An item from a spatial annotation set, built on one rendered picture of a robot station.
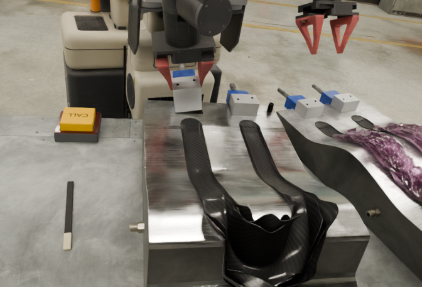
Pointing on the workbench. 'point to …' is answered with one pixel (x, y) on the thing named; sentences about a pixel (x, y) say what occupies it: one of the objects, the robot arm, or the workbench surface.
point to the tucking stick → (68, 216)
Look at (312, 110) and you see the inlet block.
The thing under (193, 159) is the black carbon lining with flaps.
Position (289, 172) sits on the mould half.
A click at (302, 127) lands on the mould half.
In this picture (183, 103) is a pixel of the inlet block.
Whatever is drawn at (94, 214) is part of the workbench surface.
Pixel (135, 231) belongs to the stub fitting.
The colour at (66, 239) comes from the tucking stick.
